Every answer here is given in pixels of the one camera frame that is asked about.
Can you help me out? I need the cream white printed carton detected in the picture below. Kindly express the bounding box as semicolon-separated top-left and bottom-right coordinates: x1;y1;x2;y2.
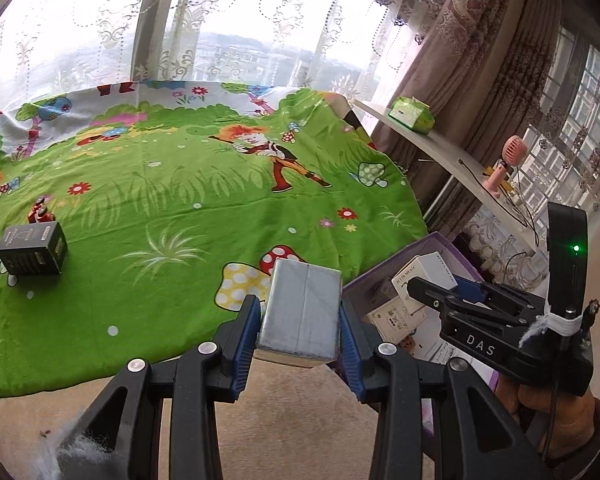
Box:
391;252;457;318

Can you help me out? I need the silver grey box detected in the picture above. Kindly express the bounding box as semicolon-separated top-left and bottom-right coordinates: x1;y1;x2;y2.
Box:
254;258;343;368

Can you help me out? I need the black cable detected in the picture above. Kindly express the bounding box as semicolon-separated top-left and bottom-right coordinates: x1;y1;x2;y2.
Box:
457;158;541;243

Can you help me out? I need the green tissue pack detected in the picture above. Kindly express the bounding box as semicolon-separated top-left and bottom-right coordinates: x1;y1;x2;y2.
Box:
387;95;437;136

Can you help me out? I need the brown patterned curtain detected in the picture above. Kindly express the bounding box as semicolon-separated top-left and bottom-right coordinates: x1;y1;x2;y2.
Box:
370;0;568;226

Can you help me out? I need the white lace curtain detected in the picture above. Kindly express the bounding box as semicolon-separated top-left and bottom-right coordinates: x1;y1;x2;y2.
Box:
0;0;421;126
520;20;600;221

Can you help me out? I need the purple cardboard box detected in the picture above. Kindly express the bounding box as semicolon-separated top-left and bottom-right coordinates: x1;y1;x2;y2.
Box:
342;232;503;396

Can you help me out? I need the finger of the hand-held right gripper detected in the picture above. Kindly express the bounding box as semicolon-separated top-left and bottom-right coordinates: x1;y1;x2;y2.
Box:
406;276;547;329
453;275;545;307

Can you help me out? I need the white carton with black print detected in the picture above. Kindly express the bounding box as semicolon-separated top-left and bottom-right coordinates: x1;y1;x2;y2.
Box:
364;297;427;345

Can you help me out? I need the pink handheld fan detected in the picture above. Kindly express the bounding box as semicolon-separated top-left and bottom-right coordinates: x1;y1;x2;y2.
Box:
482;134;525;195

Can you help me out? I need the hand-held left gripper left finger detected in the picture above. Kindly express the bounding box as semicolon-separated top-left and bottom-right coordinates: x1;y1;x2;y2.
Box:
55;294;262;480

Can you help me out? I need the beige plush cushion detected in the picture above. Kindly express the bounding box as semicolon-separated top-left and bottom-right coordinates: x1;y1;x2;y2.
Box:
0;355;436;480

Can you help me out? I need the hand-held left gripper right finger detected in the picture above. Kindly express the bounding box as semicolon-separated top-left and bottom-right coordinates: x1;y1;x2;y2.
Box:
337;297;551;480

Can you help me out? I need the small yellow object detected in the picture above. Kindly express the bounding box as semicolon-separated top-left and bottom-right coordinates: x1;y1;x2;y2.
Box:
485;165;516;198

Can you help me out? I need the white curved desk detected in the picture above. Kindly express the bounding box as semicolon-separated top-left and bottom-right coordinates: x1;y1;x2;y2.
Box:
352;97;551;253

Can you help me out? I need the black box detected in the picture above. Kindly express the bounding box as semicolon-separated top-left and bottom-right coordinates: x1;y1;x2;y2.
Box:
0;221;69;277

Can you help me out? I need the person's right hand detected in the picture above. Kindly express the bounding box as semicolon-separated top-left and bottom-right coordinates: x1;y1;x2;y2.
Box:
516;387;600;462

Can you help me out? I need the white lace cloth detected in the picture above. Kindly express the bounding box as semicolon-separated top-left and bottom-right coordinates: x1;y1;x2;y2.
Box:
464;210;548;281

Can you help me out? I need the green cartoon printed blanket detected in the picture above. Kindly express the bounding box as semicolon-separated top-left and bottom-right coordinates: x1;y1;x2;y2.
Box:
0;80;429;401

